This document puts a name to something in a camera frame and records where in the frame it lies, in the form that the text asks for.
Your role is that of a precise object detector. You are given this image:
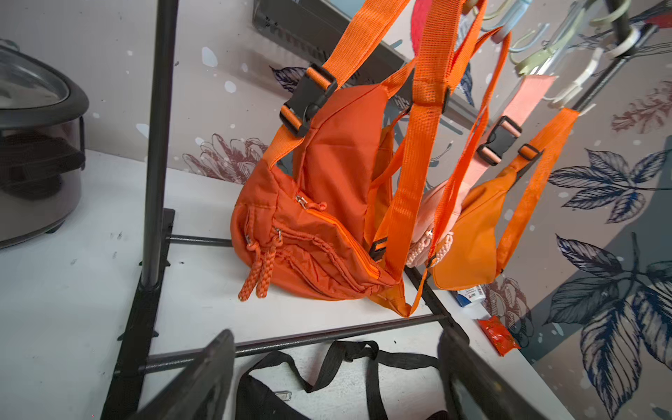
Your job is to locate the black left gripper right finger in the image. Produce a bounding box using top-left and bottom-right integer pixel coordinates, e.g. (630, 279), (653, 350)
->
(437, 329), (544, 419)

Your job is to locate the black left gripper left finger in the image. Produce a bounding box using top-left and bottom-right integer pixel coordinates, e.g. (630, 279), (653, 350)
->
(131, 330), (236, 420)

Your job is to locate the black waist bag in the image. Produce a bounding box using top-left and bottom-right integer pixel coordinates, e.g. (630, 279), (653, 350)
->
(234, 341), (439, 419)

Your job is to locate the pink waist bag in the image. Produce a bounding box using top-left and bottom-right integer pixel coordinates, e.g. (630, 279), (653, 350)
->
(406, 75), (557, 267)

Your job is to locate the dark orange waist bag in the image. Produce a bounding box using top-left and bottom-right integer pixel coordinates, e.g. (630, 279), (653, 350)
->
(230, 1), (414, 301)

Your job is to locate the orange backpack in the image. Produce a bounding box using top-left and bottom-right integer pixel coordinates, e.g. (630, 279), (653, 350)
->
(409, 29), (511, 314)

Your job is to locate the red snack packet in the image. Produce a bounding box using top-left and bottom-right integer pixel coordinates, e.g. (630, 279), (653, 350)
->
(478, 316), (521, 357)

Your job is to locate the black clothes rack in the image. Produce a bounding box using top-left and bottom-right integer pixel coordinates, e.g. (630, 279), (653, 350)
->
(100, 1), (659, 419)

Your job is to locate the stainless steel rice cooker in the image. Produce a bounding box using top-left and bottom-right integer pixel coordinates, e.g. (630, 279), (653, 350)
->
(1, 47), (89, 248)

